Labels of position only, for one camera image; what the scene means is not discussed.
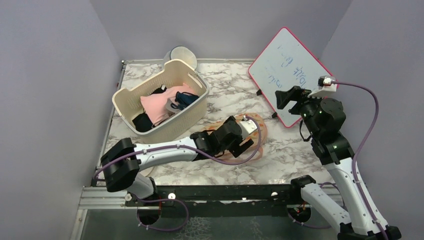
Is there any round white mesh bag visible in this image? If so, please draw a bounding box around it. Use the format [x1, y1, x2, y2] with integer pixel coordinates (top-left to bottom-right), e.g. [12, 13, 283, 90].
[162, 45, 198, 70]

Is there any floral orange laundry bag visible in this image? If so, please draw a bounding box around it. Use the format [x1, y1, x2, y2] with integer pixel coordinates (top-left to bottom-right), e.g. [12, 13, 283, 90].
[202, 112, 269, 165]

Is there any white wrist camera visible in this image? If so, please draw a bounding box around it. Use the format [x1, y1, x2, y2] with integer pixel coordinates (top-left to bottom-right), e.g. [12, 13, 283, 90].
[238, 119, 258, 140]
[308, 75, 338, 99]

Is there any pink garment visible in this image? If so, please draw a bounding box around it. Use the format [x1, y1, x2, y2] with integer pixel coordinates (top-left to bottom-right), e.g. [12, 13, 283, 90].
[140, 83, 195, 126]

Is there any purple cable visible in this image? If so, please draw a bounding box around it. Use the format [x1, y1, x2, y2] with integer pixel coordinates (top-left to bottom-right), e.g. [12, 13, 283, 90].
[286, 81, 390, 240]
[92, 114, 263, 232]

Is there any round beige bra wash bag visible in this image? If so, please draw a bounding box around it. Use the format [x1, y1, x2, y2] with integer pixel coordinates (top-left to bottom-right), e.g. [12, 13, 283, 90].
[138, 166, 156, 177]

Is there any cream plastic laundry basket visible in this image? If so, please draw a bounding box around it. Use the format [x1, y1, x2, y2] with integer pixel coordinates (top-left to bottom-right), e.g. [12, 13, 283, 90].
[112, 59, 210, 143]

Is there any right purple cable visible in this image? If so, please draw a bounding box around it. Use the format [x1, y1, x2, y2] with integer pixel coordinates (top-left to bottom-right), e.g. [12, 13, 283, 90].
[286, 81, 390, 240]

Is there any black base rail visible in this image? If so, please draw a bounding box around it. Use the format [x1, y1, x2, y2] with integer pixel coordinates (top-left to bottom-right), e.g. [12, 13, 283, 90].
[125, 184, 312, 222]

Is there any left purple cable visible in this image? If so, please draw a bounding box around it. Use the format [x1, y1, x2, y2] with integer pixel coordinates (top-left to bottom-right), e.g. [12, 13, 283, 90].
[92, 114, 263, 232]

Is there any dark blue bra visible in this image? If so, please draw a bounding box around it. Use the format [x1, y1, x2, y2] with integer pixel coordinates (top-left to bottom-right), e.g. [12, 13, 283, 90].
[170, 91, 199, 111]

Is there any black garment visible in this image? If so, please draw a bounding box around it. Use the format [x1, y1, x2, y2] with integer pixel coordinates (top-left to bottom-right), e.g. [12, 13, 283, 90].
[132, 112, 153, 133]

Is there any pink framed whiteboard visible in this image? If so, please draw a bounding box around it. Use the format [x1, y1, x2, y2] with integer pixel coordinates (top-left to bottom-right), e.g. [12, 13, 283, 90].
[247, 27, 332, 128]

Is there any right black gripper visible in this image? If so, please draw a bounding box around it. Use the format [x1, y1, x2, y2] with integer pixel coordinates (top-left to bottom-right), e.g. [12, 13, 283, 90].
[276, 85, 329, 138]

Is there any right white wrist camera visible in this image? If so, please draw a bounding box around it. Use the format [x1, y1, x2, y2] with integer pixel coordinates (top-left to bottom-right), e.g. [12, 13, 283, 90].
[308, 75, 338, 99]

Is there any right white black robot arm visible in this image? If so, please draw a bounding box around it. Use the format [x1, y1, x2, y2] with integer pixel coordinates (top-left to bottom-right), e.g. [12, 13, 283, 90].
[275, 86, 402, 240]

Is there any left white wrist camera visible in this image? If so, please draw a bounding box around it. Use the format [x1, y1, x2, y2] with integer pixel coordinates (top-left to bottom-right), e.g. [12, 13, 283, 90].
[238, 119, 258, 140]

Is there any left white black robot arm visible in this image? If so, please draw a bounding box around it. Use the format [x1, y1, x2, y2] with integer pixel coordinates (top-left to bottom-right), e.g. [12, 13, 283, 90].
[94, 116, 262, 206]

